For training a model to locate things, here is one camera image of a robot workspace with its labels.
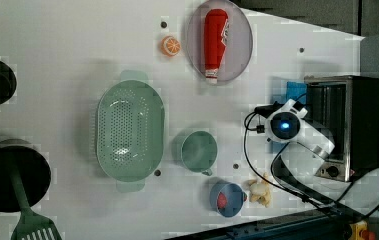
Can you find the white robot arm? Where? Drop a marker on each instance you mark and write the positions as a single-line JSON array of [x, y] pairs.
[[285, 123]]

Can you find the green mug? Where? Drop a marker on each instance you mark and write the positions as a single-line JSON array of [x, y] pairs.
[[196, 151]]

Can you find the green perforated colander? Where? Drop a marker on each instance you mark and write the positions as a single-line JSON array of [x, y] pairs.
[[130, 129]]

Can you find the orange slice toy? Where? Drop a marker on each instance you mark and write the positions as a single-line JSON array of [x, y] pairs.
[[170, 46]]

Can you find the grey round plate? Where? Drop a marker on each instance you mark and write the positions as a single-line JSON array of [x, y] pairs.
[[239, 44]]

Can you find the red ball toy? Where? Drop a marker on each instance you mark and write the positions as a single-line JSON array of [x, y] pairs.
[[221, 201]]

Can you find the blue small bowl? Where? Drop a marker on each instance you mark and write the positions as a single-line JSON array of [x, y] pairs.
[[233, 192]]

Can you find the strawberry toy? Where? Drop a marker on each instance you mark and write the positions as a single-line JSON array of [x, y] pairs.
[[245, 197]]

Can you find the red ketchup bottle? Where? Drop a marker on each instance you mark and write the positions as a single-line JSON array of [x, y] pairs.
[[215, 37]]

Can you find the peeled banana toy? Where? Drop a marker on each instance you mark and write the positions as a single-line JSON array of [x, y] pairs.
[[260, 191]]

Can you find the green slotted spatula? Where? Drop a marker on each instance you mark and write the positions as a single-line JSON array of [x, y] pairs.
[[31, 225]]

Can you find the black cylindrical container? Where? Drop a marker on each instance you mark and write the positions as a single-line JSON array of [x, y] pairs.
[[22, 164]]

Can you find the blue table frame rail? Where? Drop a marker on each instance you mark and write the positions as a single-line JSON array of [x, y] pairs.
[[310, 225]]

